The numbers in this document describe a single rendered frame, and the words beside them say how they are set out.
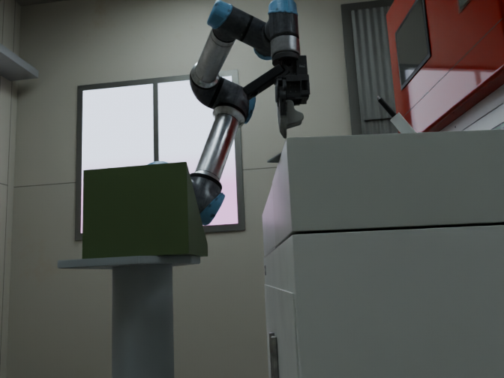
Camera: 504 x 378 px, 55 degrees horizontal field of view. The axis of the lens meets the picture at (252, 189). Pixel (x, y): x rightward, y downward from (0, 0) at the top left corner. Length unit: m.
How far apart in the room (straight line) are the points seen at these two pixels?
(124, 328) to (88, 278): 2.50
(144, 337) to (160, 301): 0.09
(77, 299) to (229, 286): 1.12
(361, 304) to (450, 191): 0.22
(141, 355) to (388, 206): 0.78
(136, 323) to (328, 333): 0.68
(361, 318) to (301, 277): 0.10
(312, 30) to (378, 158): 3.13
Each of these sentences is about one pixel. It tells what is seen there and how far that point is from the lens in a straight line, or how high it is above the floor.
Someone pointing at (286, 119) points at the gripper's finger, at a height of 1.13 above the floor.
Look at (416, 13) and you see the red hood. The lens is 1.89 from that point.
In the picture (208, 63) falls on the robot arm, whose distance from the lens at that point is 1.55.
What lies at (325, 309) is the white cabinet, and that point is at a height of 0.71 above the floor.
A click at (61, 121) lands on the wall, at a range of 4.11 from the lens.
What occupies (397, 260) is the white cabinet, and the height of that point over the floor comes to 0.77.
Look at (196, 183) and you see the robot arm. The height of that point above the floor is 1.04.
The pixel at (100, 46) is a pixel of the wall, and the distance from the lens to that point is 4.20.
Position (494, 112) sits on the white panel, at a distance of 1.49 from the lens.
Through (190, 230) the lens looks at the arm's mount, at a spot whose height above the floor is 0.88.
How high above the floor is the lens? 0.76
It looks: 10 degrees up
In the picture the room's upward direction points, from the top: 3 degrees counter-clockwise
